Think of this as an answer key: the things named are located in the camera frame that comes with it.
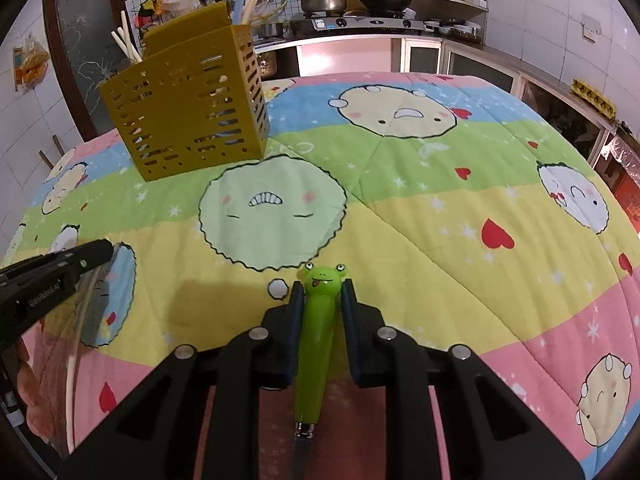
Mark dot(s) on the gas stove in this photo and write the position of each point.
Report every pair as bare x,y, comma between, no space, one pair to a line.
348,24

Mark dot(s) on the yellow egg tray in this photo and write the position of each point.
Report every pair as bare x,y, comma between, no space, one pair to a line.
594,98

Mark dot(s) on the yellow perforated utensil holder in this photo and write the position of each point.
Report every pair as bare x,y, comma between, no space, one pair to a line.
195,99

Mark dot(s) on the green frog handle utensil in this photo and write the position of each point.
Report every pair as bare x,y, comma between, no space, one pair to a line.
322,298

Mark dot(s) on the kitchen counter cabinets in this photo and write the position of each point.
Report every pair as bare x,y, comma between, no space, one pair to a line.
403,54

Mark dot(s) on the dark framed glass door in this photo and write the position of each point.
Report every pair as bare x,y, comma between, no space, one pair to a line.
84,54

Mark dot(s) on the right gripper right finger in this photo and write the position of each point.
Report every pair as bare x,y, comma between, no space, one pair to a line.
447,414

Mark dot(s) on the chopsticks in holder left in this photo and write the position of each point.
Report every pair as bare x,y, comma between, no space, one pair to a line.
122,38

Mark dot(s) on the colourful cartoon quilt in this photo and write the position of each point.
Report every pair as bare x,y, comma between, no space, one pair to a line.
456,209

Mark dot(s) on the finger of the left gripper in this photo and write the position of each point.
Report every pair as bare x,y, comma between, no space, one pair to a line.
76,261

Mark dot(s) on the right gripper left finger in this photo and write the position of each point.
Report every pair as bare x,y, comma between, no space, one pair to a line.
196,414

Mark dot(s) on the black wok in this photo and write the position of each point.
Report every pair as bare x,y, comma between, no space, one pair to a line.
385,7

